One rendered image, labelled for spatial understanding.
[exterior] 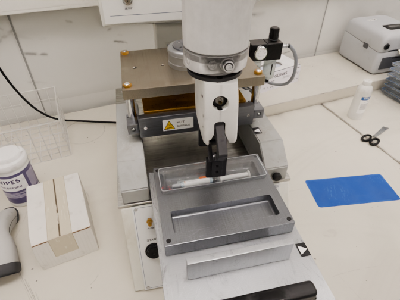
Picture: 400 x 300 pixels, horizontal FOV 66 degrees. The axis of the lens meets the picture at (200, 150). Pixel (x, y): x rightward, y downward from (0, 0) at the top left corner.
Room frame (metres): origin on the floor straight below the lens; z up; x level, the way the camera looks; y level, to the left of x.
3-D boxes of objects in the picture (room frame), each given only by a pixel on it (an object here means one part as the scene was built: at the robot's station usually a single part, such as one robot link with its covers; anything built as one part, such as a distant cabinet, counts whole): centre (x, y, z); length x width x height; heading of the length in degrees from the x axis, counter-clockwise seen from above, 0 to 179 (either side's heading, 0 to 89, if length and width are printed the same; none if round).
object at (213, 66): (0.39, -0.02, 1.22); 0.09 x 0.08 x 0.03; 8
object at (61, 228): (0.45, 0.32, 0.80); 0.19 x 0.13 x 0.09; 22
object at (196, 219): (0.35, -0.03, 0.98); 0.20 x 0.17 x 0.03; 102
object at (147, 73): (0.64, 0.01, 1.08); 0.31 x 0.24 x 0.13; 102
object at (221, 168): (0.34, -0.03, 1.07); 0.03 x 0.03 x 0.07; 9
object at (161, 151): (0.63, 0.03, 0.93); 0.46 x 0.35 x 0.01; 12
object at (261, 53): (0.77, -0.16, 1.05); 0.15 x 0.05 x 0.15; 102
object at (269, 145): (0.56, -0.13, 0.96); 0.26 x 0.05 x 0.07; 12
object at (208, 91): (0.39, -0.02, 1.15); 0.10 x 0.08 x 0.11; 8
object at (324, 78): (1.20, -0.49, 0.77); 0.84 x 0.30 x 0.04; 112
